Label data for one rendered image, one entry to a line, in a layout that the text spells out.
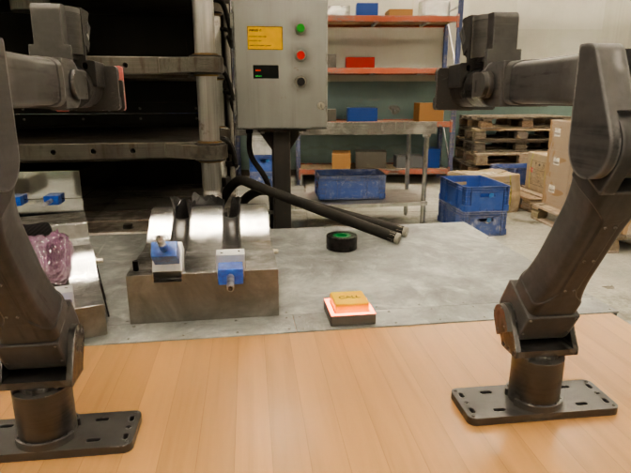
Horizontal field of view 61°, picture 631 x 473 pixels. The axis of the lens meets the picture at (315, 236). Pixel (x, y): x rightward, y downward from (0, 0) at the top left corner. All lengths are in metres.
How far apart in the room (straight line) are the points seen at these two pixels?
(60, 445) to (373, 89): 7.16
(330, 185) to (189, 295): 3.78
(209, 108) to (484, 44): 0.98
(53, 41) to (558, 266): 0.66
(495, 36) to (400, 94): 6.88
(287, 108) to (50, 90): 1.18
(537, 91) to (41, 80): 0.55
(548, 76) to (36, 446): 0.70
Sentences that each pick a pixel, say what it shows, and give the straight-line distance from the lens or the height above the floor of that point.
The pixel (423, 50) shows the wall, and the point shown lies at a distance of 7.76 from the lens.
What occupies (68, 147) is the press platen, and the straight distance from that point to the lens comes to 1.78.
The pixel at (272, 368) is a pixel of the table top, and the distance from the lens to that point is 0.82.
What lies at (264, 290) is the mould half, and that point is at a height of 0.85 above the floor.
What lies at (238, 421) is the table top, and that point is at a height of 0.80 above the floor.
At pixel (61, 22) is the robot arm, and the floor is 1.28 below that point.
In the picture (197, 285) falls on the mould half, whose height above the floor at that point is 0.87.
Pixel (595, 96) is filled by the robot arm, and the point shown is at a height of 1.19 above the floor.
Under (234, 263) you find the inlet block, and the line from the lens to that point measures 0.94.
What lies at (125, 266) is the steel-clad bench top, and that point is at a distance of 1.32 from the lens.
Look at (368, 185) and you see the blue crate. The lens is 4.73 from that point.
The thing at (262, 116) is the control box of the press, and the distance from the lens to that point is 1.77.
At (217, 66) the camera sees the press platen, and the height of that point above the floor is 1.26.
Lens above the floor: 1.20
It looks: 15 degrees down
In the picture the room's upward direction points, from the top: straight up
